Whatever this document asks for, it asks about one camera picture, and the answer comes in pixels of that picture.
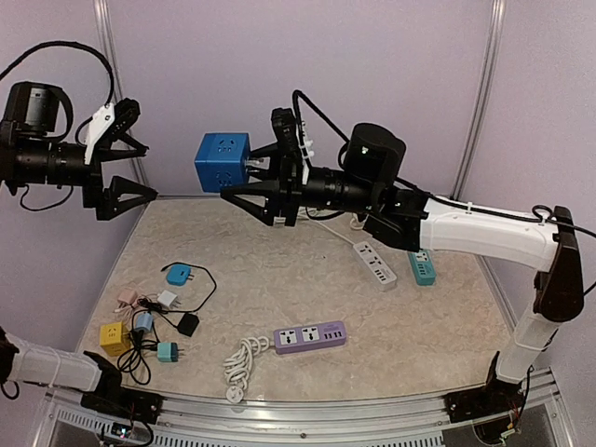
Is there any white wall charger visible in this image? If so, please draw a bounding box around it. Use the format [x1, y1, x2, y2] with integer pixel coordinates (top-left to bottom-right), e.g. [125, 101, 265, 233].
[156, 290, 181, 310]

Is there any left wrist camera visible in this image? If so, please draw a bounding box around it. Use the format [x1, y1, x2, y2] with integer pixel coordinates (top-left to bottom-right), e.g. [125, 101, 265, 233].
[84, 98, 141, 164]

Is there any yellow cube socket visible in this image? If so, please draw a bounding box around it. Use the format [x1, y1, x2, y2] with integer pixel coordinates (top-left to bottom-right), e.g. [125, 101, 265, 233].
[100, 321, 130, 357]

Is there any right aluminium frame post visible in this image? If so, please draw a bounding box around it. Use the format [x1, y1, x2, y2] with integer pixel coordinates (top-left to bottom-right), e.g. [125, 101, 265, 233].
[451, 0, 507, 199]

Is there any pale blue round charger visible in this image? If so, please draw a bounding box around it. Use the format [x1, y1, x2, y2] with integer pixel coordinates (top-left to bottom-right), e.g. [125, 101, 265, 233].
[133, 312, 154, 334]

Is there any aluminium frame post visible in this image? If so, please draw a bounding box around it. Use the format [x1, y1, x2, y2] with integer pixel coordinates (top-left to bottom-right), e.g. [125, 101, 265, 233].
[451, 0, 507, 199]
[91, 0, 153, 202]

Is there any light blue flat charger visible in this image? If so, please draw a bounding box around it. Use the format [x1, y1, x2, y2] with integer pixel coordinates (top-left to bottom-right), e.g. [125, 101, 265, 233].
[163, 263, 193, 287]

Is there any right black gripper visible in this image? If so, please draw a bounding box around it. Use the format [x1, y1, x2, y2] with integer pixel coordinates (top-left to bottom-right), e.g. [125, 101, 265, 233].
[219, 141, 378, 226]

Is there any left aluminium frame post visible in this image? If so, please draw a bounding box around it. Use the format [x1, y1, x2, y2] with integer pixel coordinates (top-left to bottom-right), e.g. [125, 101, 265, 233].
[91, 0, 153, 202]

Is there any white power strip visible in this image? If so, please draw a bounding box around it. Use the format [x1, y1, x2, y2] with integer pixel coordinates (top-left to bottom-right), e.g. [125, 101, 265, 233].
[297, 209, 399, 292]

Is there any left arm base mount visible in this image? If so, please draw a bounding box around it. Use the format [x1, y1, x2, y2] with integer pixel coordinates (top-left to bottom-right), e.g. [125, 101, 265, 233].
[80, 388, 164, 425]

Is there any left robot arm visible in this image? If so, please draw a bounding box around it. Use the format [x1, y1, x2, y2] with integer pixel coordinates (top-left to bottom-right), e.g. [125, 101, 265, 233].
[1, 82, 163, 420]

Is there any purple power strip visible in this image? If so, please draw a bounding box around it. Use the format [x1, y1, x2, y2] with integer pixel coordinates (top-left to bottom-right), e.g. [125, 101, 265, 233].
[223, 320, 347, 404]

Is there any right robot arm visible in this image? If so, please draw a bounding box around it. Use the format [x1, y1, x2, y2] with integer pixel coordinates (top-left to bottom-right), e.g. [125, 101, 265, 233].
[215, 123, 585, 413]

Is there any front aluminium rail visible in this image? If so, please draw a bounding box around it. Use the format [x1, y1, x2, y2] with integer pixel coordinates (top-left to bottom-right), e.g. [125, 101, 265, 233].
[29, 369, 579, 446]

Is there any black charger with cable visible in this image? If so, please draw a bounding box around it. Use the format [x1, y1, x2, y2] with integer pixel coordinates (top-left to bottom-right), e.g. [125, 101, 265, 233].
[139, 262, 218, 337]

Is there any blue cube socket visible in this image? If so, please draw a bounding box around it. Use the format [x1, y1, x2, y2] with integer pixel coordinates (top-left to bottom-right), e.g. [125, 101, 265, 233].
[195, 133, 251, 193]

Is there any teal power strip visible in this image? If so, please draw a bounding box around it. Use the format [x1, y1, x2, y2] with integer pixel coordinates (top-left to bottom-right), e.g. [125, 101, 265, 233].
[408, 251, 437, 286]

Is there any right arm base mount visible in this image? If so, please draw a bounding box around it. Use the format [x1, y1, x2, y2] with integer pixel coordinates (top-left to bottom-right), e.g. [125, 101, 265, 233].
[443, 386, 524, 424]

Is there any teal charger with cable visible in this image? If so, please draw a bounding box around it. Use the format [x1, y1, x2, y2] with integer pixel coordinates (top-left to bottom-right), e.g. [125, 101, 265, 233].
[116, 325, 188, 386]

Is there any pink charger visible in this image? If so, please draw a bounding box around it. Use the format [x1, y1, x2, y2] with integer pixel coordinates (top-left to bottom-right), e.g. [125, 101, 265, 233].
[114, 289, 140, 314]

